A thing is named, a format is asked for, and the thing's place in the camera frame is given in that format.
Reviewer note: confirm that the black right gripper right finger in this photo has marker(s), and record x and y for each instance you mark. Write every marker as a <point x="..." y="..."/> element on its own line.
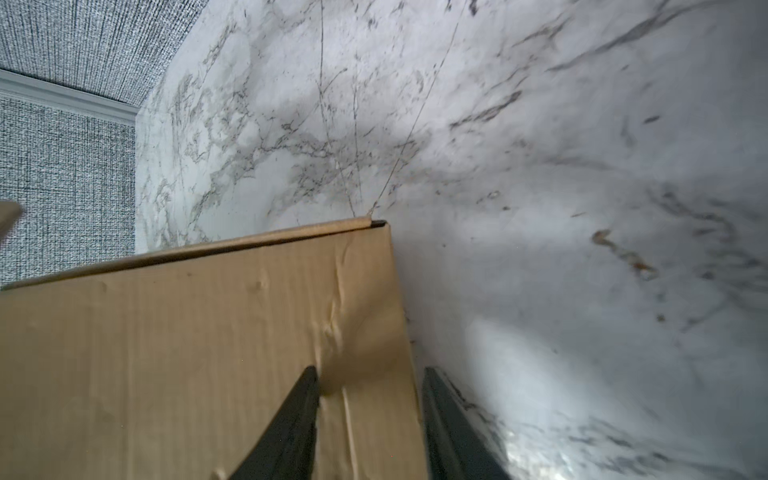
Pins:
<point x="455" y="451"/>

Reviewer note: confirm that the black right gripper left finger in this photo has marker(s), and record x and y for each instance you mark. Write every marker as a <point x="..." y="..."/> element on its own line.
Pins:
<point x="286" y="448"/>

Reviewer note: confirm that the brown cardboard box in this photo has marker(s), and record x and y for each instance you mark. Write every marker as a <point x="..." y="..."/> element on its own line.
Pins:
<point x="172" y="364"/>

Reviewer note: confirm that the aluminium enclosure frame bars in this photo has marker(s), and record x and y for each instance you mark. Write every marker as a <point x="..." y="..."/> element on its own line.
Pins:
<point x="67" y="99"/>

